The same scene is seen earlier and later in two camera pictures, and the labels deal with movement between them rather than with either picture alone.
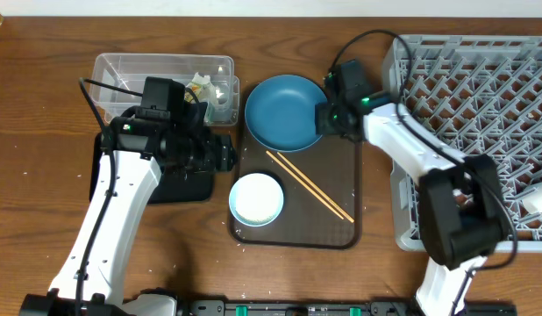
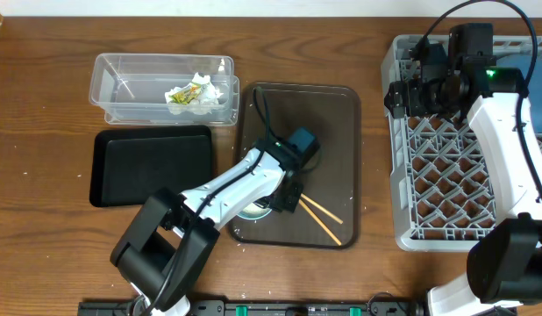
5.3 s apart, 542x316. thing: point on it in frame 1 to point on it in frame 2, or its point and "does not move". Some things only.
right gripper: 324,125 to 397,92
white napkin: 203,88 does not move
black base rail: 331,308 does not move
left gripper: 218,156 to 288,207
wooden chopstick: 279,162 to 319,222
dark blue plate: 280,112 to 539,87
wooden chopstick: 317,187 to 322,209
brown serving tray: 322,187 does not move
